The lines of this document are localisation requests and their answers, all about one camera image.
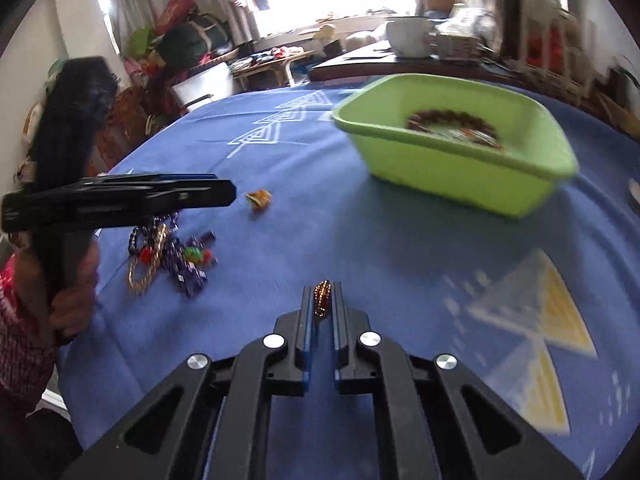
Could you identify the green duffel bag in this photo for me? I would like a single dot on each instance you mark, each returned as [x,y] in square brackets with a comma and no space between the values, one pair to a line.
[192,35]

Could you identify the white storage box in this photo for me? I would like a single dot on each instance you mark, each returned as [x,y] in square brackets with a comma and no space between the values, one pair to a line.
[205,85]

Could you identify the green pompom charm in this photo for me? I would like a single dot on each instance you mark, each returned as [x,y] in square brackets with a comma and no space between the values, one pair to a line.
[196,255]

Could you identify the dark wooden desk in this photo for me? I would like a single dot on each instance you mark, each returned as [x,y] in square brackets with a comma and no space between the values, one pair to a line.
[360,67]

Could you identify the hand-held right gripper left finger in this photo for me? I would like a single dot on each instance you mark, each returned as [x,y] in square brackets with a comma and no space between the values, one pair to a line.
[308,340]

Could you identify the green plastic basin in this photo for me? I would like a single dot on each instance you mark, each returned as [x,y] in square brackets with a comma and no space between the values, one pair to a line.
[440,170]

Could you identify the small wooden side table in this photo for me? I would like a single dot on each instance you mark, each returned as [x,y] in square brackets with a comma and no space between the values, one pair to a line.
[265,65]

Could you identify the person's left hand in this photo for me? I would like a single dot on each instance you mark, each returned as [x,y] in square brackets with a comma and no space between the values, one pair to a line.
[75,300]

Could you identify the blue printed tablecloth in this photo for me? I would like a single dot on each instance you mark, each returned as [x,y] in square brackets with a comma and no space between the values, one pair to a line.
[350,240]

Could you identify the white enamel mug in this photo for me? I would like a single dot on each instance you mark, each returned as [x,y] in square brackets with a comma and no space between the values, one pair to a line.
[410,37]

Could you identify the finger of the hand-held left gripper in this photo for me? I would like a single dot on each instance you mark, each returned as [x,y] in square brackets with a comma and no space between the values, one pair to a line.
[190,177]
[200,195]

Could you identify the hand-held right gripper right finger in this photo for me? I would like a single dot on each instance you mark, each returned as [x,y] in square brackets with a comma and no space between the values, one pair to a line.
[340,340]

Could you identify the orange yellow pendant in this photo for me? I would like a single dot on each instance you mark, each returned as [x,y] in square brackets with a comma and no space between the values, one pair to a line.
[259,198]

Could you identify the white wifi router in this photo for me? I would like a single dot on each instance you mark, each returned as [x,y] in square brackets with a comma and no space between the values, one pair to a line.
[550,50]

